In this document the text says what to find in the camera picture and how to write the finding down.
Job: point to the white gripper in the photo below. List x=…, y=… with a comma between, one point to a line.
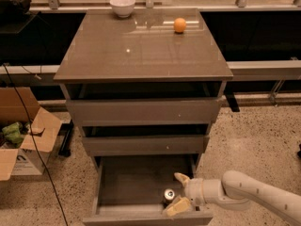
x=194, y=188

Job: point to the redbull can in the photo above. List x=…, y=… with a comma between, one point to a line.
x=169, y=196

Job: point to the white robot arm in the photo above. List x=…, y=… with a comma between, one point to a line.
x=234, y=191

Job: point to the grey middle drawer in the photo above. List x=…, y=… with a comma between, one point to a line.
x=109, y=146

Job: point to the grey open bottom drawer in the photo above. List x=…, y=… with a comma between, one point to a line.
x=131, y=191

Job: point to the grey top drawer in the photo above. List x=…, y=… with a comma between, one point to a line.
x=143, y=112

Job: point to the grey drawer cabinet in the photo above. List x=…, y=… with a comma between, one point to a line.
x=143, y=58

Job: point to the black table leg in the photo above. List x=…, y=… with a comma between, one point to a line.
x=66, y=131

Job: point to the orange fruit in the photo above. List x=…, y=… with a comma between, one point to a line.
x=179, y=25

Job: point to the brown cardboard box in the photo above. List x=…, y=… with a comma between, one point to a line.
x=40, y=129

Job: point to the green crumpled bag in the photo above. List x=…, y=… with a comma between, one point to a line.
x=13, y=133

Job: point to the white ceramic bowl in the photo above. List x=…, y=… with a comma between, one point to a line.
x=122, y=8

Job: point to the black object on ledge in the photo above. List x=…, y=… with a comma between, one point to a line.
x=14, y=7

